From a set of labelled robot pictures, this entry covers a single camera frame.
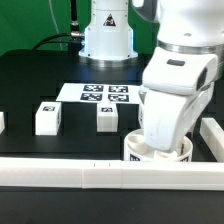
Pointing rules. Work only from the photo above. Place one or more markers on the white fiducial marker sheet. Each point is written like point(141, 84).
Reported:
point(96, 93)

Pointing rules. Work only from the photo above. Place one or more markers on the white round stool seat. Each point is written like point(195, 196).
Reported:
point(135, 149)

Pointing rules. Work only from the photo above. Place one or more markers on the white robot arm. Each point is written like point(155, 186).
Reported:
point(185, 26)

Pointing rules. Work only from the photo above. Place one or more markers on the white left barrier rail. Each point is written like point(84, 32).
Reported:
point(2, 122)

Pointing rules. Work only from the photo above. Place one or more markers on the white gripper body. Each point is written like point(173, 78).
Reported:
point(178, 88)

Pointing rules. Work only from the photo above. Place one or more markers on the white front barrier rail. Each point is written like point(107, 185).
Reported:
point(85, 174)

